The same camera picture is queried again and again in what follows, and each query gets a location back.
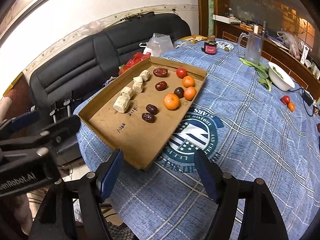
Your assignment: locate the green leafy vegetable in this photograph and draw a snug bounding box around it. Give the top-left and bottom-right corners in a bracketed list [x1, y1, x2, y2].
[239, 57, 272, 92]

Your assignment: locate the black leather sofa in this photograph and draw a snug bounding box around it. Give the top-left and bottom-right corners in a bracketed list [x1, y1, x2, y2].
[29, 13, 191, 111]

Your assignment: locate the red plastic bag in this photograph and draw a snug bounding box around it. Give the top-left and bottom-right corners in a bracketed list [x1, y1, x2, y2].
[119, 52, 151, 75]

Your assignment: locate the dark plum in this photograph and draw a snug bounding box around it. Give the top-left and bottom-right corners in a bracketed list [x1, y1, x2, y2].
[174, 87, 184, 99]

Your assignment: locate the black power cable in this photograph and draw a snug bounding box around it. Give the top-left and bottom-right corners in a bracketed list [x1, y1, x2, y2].
[287, 87, 315, 117]

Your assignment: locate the wooden cabinet shelf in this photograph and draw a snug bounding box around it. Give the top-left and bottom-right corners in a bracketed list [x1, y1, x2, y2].
[196, 0, 320, 88]

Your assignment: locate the black power adapter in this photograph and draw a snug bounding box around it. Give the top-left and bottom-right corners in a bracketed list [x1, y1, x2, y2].
[302, 90, 314, 106]

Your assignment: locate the clear plastic pitcher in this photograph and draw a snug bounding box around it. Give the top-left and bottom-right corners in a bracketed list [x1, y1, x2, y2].
[237, 33, 264, 64]

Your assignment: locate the brown cardboard box tray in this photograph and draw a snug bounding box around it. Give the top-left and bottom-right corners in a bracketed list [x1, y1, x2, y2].
[78, 57, 207, 170]

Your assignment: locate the orange tangerine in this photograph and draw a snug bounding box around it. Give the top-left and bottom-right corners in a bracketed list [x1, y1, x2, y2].
[163, 93, 180, 110]
[184, 86, 197, 101]
[182, 75, 195, 88]
[287, 102, 295, 112]

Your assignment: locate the white bowl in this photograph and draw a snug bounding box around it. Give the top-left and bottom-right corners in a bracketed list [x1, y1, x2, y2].
[268, 61, 295, 92]

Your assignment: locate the clear plastic bag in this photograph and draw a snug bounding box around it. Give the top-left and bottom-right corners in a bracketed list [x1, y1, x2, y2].
[139, 33, 174, 57]

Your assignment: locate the wrinkled red date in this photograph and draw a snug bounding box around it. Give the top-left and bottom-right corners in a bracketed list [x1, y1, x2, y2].
[153, 68, 168, 77]

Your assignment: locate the red tomato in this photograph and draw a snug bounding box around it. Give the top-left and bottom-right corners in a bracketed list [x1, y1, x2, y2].
[176, 68, 188, 79]
[280, 95, 291, 105]

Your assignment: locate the black red jar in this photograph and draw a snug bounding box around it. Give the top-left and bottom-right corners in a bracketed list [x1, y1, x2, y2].
[203, 35, 217, 55]

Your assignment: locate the orange tangerine by tomato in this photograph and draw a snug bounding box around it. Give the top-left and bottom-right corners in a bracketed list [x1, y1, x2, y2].
[287, 102, 295, 112]

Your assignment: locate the blue plaid tablecloth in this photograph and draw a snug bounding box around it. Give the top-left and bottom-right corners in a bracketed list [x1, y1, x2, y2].
[73, 38, 320, 240]

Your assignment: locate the dark red date small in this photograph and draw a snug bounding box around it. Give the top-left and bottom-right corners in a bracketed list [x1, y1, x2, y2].
[146, 104, 159, 115]

